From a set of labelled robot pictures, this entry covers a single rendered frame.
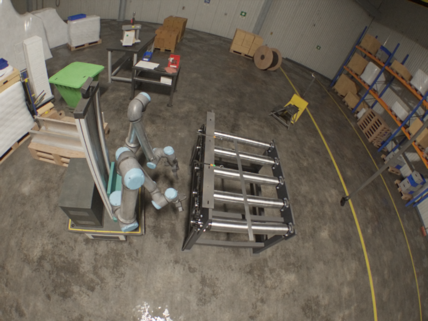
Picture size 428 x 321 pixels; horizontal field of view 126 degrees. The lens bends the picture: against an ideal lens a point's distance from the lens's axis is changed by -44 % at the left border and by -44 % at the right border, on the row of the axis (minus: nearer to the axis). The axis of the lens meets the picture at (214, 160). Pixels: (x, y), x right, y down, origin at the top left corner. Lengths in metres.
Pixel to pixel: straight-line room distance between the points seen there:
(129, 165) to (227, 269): 1.93
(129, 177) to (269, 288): 2.33
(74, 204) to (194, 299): 1.65
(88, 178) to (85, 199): 0.22
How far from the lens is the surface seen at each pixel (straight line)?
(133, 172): 1.06
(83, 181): 1.97
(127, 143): 1.96
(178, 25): 8.32
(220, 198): 1.84
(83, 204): 1.86
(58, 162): 3.29
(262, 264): 2.83
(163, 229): 2.56
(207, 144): 1.83
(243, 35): 8.74
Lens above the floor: 2.43
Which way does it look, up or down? 47 degrees down
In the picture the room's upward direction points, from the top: 24 degrees clockwise
